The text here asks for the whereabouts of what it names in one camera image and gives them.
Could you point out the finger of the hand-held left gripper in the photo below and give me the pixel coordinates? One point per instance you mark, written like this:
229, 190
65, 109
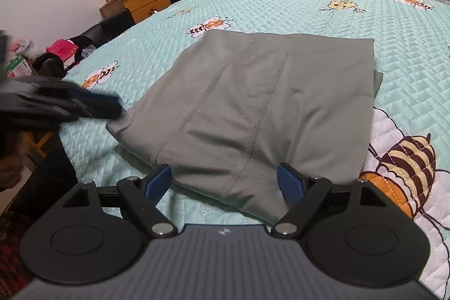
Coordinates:
102, 106

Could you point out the green white box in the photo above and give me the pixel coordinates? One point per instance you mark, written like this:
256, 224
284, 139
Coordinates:
17, 67

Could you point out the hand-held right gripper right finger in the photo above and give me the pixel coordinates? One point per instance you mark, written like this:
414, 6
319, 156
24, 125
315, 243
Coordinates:
290, 184

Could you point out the pink box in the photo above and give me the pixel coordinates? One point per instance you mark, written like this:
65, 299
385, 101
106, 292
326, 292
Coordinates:
61, 49

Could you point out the person's left hand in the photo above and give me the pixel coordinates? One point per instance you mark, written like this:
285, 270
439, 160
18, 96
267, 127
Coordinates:
8, 170

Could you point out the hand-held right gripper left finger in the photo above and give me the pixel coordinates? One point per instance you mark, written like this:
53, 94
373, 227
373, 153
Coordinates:
159, 182

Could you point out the bee print quilted blanket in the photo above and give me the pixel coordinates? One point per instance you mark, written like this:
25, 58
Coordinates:
404, 50

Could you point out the person's plaid pants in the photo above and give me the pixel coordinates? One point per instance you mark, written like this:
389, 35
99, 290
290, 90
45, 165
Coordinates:
14, 247

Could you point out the grey t-shirt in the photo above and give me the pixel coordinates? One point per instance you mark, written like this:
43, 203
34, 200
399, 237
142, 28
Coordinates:
263, 103

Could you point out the black bag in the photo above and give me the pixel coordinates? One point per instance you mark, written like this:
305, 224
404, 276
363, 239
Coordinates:
51, 64

